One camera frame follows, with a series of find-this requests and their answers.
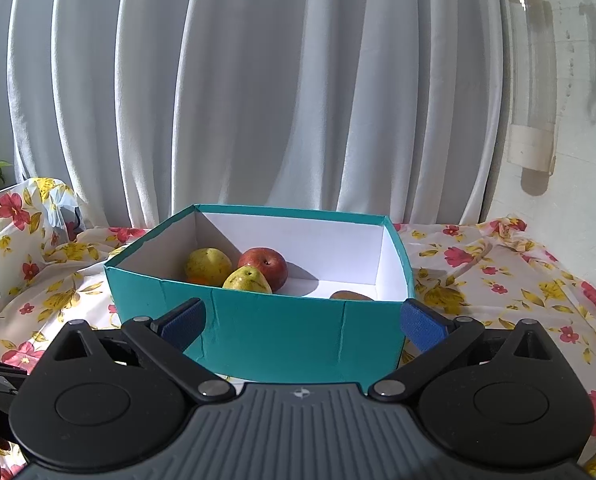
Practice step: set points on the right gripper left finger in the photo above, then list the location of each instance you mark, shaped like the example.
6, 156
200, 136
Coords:
163, 341

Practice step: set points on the yellow pear with marks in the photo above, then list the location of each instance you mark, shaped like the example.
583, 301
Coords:
248, 279

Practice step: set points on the orange tangerine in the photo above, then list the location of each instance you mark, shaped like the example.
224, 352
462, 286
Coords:
197, 280

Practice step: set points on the yellow-green pear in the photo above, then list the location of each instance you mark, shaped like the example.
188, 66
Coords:
210, 263

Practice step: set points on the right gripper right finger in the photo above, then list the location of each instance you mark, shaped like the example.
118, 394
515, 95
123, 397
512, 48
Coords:
443, 344

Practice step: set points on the white curtain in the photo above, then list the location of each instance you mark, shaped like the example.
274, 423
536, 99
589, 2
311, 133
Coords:
144, 107

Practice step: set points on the red apple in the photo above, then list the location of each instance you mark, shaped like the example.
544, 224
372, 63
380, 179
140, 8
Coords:
269, 262

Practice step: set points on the teal cardboard box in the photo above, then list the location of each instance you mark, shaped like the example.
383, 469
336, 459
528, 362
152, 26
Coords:
297, 334

